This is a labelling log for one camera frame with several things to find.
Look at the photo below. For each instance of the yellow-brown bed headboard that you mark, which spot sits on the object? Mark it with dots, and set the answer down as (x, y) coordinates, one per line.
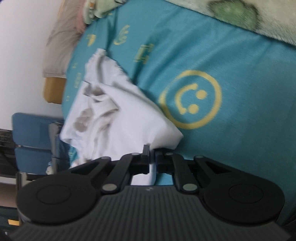
(54, 89)

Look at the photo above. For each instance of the grey cloth on chair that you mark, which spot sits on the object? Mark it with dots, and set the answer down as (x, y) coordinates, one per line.
(54, 129)

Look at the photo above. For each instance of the blue folding chair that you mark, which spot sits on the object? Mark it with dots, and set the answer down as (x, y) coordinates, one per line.
(33, 147)

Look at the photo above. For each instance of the grey pillow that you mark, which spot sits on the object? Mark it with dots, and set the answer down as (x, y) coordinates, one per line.
(63, 39)

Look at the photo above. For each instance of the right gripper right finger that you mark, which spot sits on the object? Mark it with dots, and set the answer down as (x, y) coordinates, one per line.
(178, 168)

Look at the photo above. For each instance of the white t-shirt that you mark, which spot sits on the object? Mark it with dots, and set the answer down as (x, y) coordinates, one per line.
(111, 117)

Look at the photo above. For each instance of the teal smiley bed sheet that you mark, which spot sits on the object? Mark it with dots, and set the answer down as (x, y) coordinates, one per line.
(231, 92)

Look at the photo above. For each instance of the white cabinet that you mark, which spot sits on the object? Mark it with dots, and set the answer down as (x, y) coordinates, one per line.
(8, 191)

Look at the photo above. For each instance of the green cartoon fleece blanket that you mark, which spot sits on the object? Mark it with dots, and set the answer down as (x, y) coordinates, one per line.
(273, 19)

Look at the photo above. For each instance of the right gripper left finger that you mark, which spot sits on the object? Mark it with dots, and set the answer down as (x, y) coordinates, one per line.
(124, 169)

